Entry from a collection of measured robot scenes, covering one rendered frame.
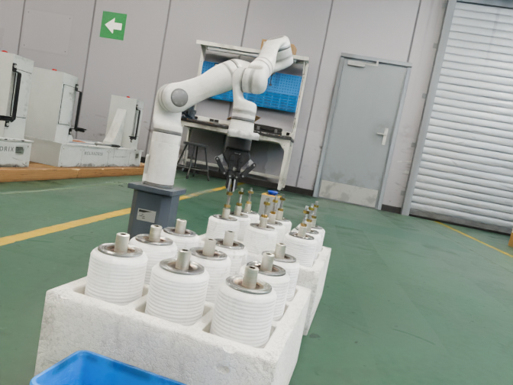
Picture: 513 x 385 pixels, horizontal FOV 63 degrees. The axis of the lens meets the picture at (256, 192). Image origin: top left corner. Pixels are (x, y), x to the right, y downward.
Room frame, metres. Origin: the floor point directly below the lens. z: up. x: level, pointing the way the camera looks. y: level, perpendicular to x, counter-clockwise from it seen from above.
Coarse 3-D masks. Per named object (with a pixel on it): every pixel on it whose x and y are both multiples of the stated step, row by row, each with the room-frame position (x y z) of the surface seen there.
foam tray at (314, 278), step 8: (200, 240) 1.21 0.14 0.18; (328, 248) 1.45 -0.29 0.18; (248, 256) 1.14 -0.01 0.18; (320, 256) 1.30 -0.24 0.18; (328, 256) 1.38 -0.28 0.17; (320, 264) 1.18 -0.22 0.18; (304, 272) 1.10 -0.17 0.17; (312, 272) 1.10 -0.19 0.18; (320, 272) 1.11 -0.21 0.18; (304, 280) 1.10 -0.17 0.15; (312, 280) 1.09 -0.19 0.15; (320, 280) 1.19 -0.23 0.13; (312, 288) 1.09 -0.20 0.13; (320, 288) 1.27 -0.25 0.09; (312, 296) 1.09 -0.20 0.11; (320, 296) 1.38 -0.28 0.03; (312, 304) 1.09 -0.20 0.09; (312, 312) 1.14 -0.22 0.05; (304, 328) 1.09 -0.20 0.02
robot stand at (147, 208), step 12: (144, 192) 1.28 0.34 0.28; (156, 192) 1.26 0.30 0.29; (168, 192) 1.26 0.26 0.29; (180, 192) 1.34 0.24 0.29; (132, 204) 1.30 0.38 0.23; (144, 204) 1.28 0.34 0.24; (156, 204) 1.27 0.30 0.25; (168, 204) 1.29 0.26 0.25; (132, 216) 1.29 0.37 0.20; (144, 216) 1.27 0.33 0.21; (156, 216) 1.27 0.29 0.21; (168, 216) 1.29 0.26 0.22; (132, 228) 1.28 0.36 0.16; (144, 228) 1.27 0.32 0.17
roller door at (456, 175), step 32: (448, 0) 5.91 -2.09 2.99; (480, 0) 5.84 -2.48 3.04; (512, 0) 5.79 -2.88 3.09; (448, 32) 5.88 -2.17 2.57; (480, 32) 5.86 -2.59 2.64; (512, 32) 5.82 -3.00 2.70; (448, 64) 5.90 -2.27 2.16; (480, 64) 5.85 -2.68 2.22; (512, 64) 5.80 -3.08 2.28; (448, 96) 5.89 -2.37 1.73; (480, 96) 5.85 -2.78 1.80; (512, 96) 5.78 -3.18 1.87; (448, 128) 5.89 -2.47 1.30; (480, 128) 5.82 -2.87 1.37; (512, 128) 5.77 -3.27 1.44; (416, 160) 5.88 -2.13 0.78; (448, 160) 5.86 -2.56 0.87; (480, 160) 5.81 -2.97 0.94; (512, 160) 5.76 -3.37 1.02; (416, 192) 5.91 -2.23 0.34; (448, 192) 5.85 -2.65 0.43; (480, 192) 5.82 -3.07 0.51; (512, 192) 5.75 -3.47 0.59; (480, 224) 5.79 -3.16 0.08; (512, 224) 5.73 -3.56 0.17
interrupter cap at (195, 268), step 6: (174, 258) 0.71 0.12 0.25; (162, 264) 0.66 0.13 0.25; (168, 264) 0.67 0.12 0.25; (174, 264) 0.69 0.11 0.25; (192, 264) 0.70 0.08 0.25; (198, 264) 0.70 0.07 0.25; (168, 270) 0.64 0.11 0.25; (174, 270) 0.64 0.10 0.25; (180, 270) 0.65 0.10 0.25; (186, 270) 0.65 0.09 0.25; (192, 270) 0.66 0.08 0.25; (198, 270) 0.67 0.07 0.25; (204, 270) 0.68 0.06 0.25
